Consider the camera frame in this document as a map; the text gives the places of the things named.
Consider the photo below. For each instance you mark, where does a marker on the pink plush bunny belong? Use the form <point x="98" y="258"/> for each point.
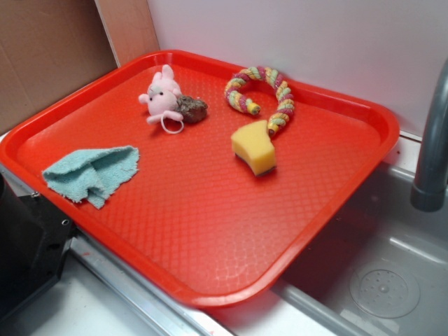
<point x="161" y="100"/>

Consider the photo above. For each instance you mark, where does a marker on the grey faucet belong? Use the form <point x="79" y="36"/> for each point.
<point x="430" y="181"/>

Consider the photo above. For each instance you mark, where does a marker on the light blue cloth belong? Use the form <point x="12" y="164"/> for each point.
<point x="92" y="175"/>

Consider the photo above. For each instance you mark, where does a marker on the yellow sponge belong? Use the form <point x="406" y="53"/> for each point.
<point x="253" y="145"/>

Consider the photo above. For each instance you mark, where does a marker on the multicolour twisted rope toy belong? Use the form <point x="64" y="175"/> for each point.
<point x="285" y="100"/>

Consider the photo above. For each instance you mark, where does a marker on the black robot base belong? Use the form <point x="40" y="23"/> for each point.
<point x="35" y="238"/>

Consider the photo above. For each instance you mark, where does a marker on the grey sink basin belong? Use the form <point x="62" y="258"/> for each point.
<point x="379" y="267"/>

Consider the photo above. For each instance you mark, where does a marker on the brown rock-like lump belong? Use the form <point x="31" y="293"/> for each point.
<point x="192" y="110"/>

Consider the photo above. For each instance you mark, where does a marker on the red plastic tray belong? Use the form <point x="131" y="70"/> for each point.
<point x="195" y="220"/>

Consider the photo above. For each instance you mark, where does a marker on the brown cardboard panel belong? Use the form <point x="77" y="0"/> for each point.
<point x="50" y="49"/>

